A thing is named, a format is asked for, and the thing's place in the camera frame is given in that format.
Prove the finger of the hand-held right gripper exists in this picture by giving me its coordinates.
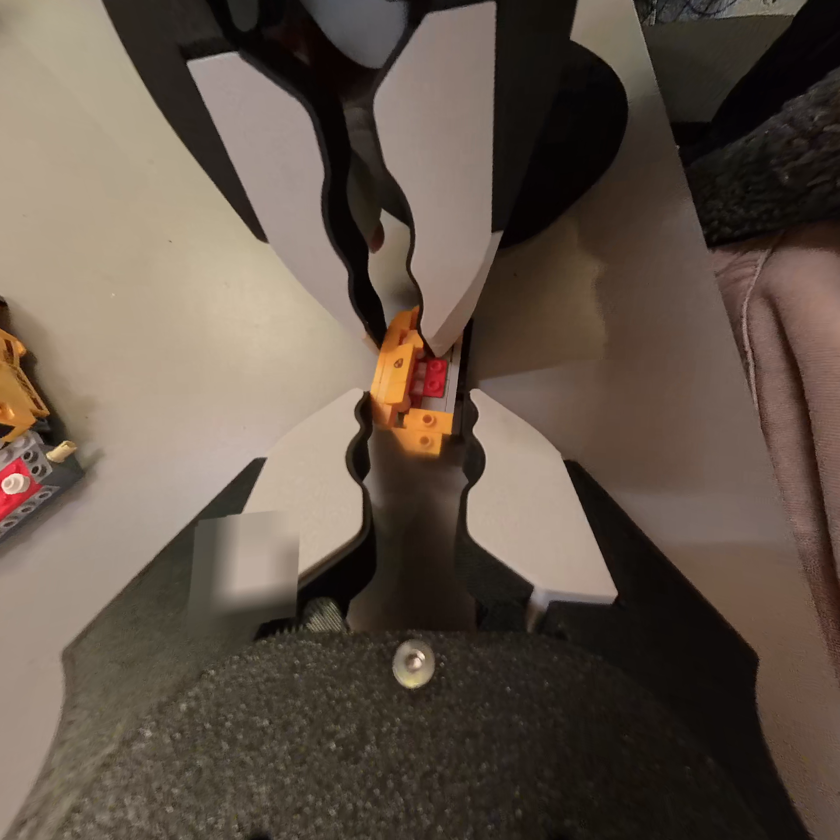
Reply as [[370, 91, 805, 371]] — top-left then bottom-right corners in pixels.
[[184, 46, 382, 349], [372, 0, 506, 355]]

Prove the orange arch lego piece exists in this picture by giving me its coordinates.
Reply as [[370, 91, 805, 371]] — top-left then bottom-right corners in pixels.
[[368, 305, 425, 424]]

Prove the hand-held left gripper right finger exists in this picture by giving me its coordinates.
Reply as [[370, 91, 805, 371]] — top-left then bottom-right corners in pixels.
[[457, 390, 619, 607]]

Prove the yellow lego car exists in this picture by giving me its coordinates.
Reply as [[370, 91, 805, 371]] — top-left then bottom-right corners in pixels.
[[0, 298, 88, 543]]

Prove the beige garment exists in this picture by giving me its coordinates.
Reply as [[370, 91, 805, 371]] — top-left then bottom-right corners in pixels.
[[708, 221, 840, 690]]

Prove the dark fleece jacket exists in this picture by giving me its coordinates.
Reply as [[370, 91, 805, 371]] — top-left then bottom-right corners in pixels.
[[682, 63, 840, 250]]

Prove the orange red grey lego assembly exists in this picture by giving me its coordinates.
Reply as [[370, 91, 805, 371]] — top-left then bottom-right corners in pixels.
[[367, 304, 468, 459]]

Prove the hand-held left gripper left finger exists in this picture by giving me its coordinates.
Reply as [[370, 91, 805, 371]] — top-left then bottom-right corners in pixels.
[[243, 388, 375, 585]]

